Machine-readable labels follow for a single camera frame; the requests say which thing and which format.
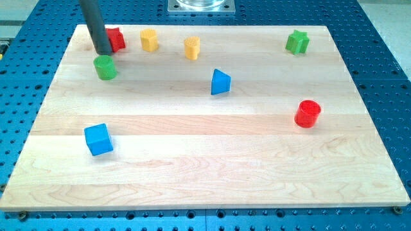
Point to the light wooden board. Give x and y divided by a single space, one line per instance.
176 146

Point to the blue triangle block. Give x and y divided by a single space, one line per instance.
220 82

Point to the yellow heart block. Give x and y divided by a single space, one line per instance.
192 47

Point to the yellow pentagon block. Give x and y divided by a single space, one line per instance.
149 40

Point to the red cylinder block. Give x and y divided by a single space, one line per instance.
307 113

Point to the blue cube block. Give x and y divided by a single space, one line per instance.
98 139

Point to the green cylinder block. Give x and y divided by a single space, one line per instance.
105 67

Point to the green star block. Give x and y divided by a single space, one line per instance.
297 42

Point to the red star block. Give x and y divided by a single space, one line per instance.
116 39

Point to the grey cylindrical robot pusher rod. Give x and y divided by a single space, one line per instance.
96 27

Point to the blue perforated metal table plate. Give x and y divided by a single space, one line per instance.
373 38

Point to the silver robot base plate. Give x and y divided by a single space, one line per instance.
213 7

